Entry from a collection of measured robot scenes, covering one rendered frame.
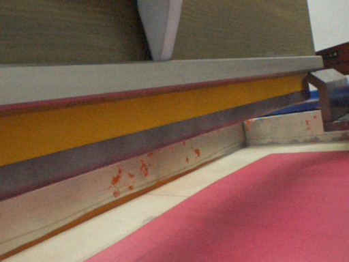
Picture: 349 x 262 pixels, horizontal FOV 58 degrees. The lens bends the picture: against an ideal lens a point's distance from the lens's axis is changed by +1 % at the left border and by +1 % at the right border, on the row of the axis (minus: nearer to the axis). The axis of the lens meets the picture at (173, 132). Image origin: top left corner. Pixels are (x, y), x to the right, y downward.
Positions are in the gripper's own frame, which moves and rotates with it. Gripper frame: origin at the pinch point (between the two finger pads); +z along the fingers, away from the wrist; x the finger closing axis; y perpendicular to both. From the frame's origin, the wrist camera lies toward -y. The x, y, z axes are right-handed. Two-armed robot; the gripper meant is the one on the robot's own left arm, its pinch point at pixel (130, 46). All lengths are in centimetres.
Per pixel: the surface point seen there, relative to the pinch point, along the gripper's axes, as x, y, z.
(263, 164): -3.2, -16.5, 9.7
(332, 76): 2.1, -22.1, 3.0
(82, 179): -9.7, -1.9, 6.8
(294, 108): -2.9, -25.4, 5.7
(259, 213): 1.7, -5.5, 9.8
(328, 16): -41, -200, -32
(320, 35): -47, -200, -23
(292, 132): -3.6, -25.5, 8.4
